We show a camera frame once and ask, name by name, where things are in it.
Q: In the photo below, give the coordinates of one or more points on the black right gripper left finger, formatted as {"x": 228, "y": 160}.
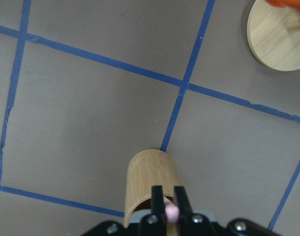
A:
{"x": 157, "y": 202}

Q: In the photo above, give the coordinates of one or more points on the bamboo chopstick holder cup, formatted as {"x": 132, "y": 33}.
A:
{"x": 146, "y": 169}

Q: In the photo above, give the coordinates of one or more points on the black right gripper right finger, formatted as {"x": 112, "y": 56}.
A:
{"x": 182, "y": 202}

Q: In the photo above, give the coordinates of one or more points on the pink chopstick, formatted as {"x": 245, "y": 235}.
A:
{"x": 172, "y": 211}

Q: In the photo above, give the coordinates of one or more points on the wooden mug tree stand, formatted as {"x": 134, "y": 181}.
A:
{"x": 273, "y": 36}

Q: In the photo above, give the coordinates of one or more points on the orange hanging mug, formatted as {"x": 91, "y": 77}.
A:
{"x": 293, "y": 5}

